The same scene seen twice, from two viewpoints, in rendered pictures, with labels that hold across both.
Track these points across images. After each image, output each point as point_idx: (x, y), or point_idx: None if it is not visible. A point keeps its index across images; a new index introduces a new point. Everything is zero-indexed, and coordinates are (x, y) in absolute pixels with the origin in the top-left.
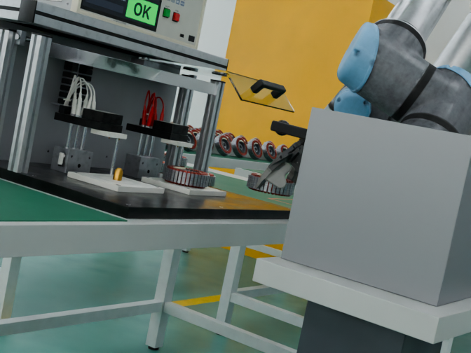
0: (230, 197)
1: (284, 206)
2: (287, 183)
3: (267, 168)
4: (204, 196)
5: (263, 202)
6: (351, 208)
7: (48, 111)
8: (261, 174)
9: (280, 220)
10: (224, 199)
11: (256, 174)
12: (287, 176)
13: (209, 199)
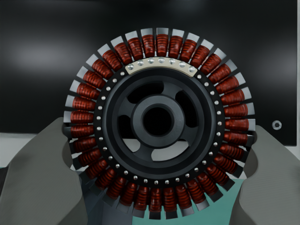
0: (190, 0)
1: (284, 103)
2: (125, 213)
3: (8, 164)
4: (71, 2)
5: (253, 57)
6: None
7: None
8: (38, 133)
9: (182, 148)
10: (118, 27)
11: (77, 89)
12: (250, 150)
13: (49, 32)
